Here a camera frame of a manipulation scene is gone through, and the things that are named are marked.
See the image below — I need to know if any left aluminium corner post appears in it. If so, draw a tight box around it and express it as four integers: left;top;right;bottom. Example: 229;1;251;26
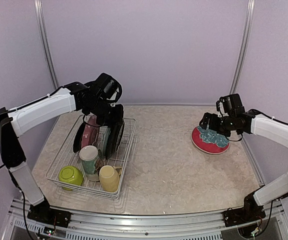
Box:
34;0;59;88

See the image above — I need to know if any floral patterned tall mug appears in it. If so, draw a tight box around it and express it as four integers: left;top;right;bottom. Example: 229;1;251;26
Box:
79;145;101;182

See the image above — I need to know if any light teal flower plate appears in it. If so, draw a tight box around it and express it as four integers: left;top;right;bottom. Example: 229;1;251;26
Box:
102;127;114;160

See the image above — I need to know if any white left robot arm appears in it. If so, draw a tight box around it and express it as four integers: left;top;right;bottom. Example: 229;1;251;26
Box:
0;78;124;223

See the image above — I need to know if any small black plate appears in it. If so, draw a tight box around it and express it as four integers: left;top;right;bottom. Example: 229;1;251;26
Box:
73;123;85;153

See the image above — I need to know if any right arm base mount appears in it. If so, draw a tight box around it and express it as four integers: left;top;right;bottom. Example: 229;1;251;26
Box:
222;195;266;227

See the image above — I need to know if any right aluminium corner post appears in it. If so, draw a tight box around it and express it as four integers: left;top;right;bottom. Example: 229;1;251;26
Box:
230;0;256;94

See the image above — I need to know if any aluminium front frame rail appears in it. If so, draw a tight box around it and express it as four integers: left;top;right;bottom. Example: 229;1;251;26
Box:
0;199;288;240

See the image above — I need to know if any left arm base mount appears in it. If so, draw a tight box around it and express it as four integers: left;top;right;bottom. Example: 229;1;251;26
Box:
27;198;72;228

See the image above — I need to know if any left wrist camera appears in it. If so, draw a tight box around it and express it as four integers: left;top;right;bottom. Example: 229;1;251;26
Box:
94;73;122;104

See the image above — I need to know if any black rimmed striped plate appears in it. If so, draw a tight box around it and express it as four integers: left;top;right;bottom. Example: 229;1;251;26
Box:
105;120;125;160

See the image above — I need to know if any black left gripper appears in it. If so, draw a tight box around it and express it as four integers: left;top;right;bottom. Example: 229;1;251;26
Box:
86;97;124;126

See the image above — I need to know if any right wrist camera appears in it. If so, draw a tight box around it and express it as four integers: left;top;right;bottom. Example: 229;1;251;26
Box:
216;93;246;117

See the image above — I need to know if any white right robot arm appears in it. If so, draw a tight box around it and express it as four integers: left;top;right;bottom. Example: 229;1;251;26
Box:
199;107;288;222

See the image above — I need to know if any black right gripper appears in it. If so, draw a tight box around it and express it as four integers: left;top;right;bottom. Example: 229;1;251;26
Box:
199;112;235;137

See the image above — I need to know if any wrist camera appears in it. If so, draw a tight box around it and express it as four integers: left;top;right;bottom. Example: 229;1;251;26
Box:
94;73;122;104
216;93;246;117

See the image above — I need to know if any maroon pink plate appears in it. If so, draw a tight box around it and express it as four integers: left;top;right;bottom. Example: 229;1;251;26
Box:
80;115;100;149

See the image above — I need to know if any aluminium corner post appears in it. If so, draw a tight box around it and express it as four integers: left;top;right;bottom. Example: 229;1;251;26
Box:
230;0;256;94
34;0;59;88

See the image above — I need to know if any red teal leaf plate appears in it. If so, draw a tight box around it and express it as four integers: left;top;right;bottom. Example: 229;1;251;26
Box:
191;126;230;155

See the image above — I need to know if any white wire dish rack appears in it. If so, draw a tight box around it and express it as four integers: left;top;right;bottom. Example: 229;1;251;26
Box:
45;115;136;200

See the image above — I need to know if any yellow mug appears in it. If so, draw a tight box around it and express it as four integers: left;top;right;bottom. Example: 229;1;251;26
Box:
99;165;122;193

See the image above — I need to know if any lime green bowl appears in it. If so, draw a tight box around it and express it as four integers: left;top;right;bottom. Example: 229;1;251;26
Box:
58;165;83;186

